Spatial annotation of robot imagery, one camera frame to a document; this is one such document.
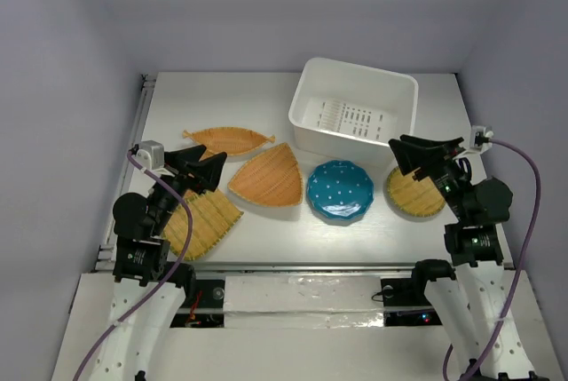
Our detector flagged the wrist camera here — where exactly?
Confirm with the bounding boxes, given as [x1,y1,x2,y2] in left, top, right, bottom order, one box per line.
[469,125,493,154]
[132,140,165,172]

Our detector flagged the leaf-shaped bamboo plate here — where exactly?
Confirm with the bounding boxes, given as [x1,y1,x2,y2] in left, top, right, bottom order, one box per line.
[162,189,243,261]

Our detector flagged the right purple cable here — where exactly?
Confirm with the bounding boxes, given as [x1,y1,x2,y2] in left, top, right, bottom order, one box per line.
[442,139,542,381]

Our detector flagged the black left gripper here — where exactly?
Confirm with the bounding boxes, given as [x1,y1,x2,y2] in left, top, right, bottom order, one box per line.
[150,143,225,233]

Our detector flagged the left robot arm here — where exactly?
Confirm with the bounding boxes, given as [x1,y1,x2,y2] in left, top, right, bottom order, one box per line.
[74,140,227,380]

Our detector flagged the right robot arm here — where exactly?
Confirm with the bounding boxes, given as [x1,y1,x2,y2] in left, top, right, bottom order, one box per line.
[389,127,540,380]

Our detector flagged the fan-shaped woven basket plate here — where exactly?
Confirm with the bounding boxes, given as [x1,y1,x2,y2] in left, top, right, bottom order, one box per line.
[227,143,304,208]

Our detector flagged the round bamboo plate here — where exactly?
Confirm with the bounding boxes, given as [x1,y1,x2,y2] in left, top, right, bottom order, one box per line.
[385,167,446,218]

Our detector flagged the blue polka-dot ceramic plate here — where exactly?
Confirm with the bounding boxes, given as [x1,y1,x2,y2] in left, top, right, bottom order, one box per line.
[306,160,375,221]

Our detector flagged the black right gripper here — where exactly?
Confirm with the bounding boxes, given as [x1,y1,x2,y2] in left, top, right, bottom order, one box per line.
[390,131,470,219]

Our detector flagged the aluminium rail frame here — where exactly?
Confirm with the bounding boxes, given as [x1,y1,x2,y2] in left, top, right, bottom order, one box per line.
[91,73,516,274]

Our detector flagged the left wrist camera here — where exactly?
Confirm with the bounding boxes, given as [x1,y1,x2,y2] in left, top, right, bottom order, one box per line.
[132,140,165,172]

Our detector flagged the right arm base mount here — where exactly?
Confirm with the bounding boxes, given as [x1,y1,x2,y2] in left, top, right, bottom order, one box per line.
[380,278,442,327]

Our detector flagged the white plastic bin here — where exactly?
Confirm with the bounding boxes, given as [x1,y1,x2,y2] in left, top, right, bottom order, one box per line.
[288,58,419,168]

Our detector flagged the boat-shaped woven basket plate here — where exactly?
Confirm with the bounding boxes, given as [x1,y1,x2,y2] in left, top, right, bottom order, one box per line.
[182,127,276,156]

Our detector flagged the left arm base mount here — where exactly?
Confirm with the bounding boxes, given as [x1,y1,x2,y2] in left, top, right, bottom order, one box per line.
[170,279,225,329]

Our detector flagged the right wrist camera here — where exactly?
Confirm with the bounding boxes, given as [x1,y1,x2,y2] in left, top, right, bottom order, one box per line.
[469,125,493,154]

